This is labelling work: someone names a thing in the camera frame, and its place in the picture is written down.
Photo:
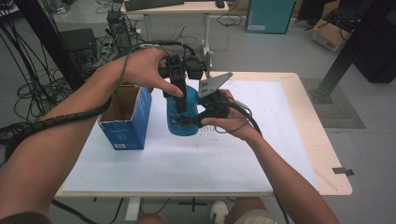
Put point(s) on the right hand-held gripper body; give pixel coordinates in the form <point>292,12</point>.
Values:
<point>216,104</point>

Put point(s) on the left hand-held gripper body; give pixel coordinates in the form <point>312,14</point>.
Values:
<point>176,67</point>

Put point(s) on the blue detergent bottle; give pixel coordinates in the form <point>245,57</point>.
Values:
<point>172,113</point>

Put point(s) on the blue cardboard box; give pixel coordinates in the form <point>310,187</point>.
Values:
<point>130,133</point>

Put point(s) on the person's right hand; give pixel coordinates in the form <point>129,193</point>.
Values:
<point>239,124</point>

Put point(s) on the person's left hand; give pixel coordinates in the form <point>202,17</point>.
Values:
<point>143,68</point>

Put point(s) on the white paper sheet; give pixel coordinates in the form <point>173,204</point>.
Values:
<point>202,165</point>

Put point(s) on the white desk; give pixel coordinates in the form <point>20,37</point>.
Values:
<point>174,6</point>

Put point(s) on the small black computer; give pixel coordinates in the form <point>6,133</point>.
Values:
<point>120,31</point>

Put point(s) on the black keyboard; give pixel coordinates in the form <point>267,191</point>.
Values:
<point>152,3</point>

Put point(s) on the black computer mouse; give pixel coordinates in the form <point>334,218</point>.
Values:
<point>219,3</point>

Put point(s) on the white shoe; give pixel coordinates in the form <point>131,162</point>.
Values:
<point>219,213</point>

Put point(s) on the black computer case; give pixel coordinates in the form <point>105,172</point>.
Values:
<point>77,42</point>

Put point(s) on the teal box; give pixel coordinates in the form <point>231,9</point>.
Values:
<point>271,15</point>

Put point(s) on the person's right leg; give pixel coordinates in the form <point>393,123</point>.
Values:
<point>249,213</point>

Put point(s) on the person's leg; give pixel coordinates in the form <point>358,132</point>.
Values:
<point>249,213</point>
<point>151,219</point>

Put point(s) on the person's left leg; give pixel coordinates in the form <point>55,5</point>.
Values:
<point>151,219</point>

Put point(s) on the white table leg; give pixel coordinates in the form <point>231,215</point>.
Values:
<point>133,210</point>

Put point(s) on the dark floor mat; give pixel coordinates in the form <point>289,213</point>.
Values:
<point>342,115</point>

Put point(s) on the brown cardboard box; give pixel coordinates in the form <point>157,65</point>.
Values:
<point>327,37</point>

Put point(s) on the grey tape strip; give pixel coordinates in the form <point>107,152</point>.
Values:
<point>342,170</point>

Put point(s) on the black metal stand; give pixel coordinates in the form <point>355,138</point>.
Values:
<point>351,53</point>

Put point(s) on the black cabinet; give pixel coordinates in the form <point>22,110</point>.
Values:
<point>378,56</point>

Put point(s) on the brown shirt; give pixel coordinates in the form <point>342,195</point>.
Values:
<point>25,218</point>

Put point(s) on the black post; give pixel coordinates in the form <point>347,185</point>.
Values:
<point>53,46</point>

